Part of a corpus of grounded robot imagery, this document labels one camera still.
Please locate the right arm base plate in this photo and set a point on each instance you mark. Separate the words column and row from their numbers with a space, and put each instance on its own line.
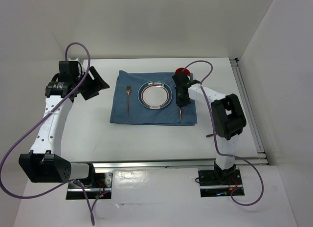
column 211, row 186

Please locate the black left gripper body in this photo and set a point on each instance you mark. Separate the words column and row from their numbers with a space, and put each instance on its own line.
column 89, row 86

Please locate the red mug black handle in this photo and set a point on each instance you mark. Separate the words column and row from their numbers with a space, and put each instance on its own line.
column 184, row 70

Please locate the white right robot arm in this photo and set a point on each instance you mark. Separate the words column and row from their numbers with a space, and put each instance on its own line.
column 227, row 117

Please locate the blue cloth napkin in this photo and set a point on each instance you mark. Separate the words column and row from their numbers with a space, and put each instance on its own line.
column 138, row 114

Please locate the aluminium right side rail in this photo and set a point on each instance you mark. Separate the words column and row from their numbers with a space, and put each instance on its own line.
column 261, row 157

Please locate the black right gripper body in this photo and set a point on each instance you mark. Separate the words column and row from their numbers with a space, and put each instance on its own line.
column 181, row 101

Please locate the aluminium front table rail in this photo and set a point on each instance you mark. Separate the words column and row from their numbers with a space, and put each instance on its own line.
column 185, row 163

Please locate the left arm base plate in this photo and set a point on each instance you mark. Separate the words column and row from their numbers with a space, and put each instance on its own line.
column 98, row 185

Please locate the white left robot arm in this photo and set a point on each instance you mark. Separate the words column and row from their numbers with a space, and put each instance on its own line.
column 43, row 163

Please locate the copper fork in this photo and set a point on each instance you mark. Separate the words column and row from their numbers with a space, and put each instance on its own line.
column 128, row 91

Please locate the white plate green red rim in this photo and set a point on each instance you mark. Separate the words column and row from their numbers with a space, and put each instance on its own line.
column 155, row 95

